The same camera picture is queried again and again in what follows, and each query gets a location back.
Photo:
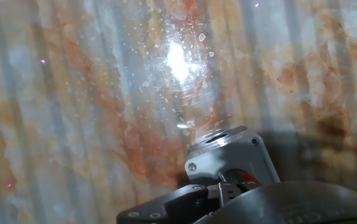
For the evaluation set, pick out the orange marble pattern mat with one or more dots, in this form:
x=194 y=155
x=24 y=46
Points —
x=72 y=93

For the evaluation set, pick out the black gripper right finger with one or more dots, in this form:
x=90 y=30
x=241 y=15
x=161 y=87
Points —
x=290 y=205

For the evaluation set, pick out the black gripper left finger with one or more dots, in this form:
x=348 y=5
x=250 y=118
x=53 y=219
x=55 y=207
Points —
x=172 y=205

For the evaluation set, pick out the grey box red mushroom button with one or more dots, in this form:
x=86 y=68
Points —
x=228 y=155

